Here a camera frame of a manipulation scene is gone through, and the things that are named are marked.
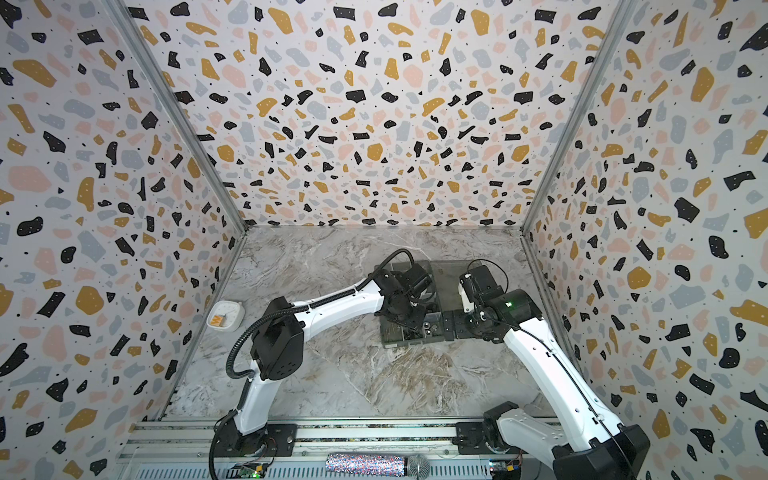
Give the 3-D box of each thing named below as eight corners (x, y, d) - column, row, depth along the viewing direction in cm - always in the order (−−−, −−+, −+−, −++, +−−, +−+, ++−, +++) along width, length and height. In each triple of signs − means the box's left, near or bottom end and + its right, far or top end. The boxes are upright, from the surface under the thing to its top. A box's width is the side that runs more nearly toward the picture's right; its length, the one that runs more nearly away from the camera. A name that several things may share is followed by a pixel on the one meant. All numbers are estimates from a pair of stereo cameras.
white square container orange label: (209, 333, 94) (201, 326, 90) (220, 308, 100) (213, 300, 96) (239, 333, 94) (232, 326, 90) (248, 308, 100) (242, 300, 96)
